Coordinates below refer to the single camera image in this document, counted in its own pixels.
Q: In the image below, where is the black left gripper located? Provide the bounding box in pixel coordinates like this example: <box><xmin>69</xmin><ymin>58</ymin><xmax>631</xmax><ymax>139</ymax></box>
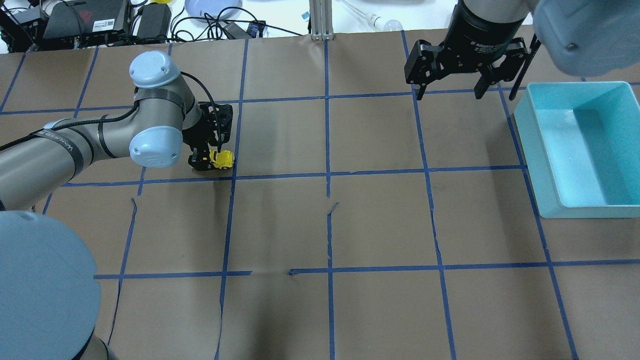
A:
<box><xmin>186</xmin><ymin>102</ymin><xmax>234</xmax><ymax>172</ymax></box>

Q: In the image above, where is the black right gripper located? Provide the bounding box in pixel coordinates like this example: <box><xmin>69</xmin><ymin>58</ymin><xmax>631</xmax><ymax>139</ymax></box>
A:
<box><xmin>404</xmin><ymin>1</ymin><xmax>529</xmax><ymax>101</ymax></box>

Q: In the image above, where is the yellow beetle toy car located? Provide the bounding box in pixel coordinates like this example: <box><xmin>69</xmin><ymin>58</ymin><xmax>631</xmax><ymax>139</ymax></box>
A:
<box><xmin>209</xmin><ymin>149</ymin><xmax>235</xmax><ymax>170</ymax></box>

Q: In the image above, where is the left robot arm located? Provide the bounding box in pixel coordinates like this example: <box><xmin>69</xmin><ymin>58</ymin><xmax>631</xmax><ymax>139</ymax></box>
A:
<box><xmin>0</xmin><ymin>50</ymin><xmax>234</xmax><ymax>360</ymax></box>

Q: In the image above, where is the black power adapter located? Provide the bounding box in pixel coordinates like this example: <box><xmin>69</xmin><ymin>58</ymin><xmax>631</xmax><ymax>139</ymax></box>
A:
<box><xmin>135</xmin><ymin>2</ymin><xmax>171</xmax><ymax>44</ymax></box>

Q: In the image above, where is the light blue plastic bin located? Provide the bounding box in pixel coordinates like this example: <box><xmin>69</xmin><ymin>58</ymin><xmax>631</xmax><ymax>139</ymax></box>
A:
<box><xmin>513</xmin><ymin>80</ymin><xmax>640</xmax><ymax>219</ymax></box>

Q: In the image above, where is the blue plastic plate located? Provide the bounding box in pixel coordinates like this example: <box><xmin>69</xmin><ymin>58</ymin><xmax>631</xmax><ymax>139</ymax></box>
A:
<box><xmin>183</xmin><ymin>0</ymin><xmax>243</xmax><ymax>23</ymax></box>

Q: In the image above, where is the brown paper table cover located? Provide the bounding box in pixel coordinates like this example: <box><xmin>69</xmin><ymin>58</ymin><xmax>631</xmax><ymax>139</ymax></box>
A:
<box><xmin>1</xmin><ymin>29</ymin><xmax>639</xmax><ymax>360</ymax></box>

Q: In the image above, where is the aluminium frame post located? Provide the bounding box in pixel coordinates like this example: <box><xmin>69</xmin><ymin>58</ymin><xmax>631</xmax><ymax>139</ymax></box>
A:
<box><xmin>308</xmin><ymin>0</ymin><xmax>335</xmax><ymax>41</ymax></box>

